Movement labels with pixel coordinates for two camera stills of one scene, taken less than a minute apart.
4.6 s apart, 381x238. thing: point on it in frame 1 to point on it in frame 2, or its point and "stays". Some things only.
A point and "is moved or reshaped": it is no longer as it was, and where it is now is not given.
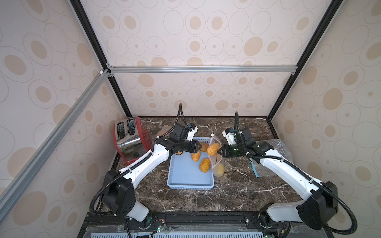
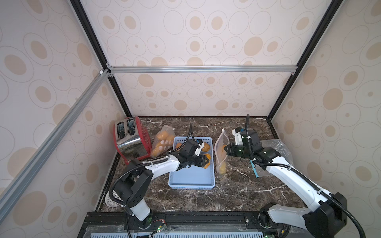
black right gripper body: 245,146 stays
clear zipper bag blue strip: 279,146 stays
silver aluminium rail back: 202,69 stays
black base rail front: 200,224 stays
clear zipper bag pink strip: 215,159 is moved or reshaped
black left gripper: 195,148 to 202,161
